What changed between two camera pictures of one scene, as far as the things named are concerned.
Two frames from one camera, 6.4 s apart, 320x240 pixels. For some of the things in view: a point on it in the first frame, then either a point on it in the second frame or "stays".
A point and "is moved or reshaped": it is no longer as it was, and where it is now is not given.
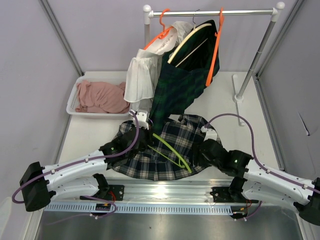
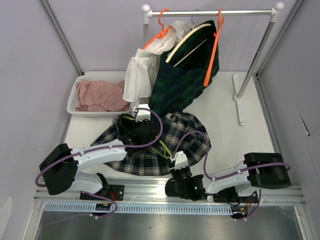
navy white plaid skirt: x=185 y=131 is moved or reshaped
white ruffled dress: x=144 y=71 stays
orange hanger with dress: x=164 y=34 stays
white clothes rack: x=274 y=12 stays
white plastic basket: x=99 y=95 stays
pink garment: x=102 y=97 stays
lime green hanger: x=182 y=163 is moved or reshaped
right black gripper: x=195 y=153 -> x=174 y=172
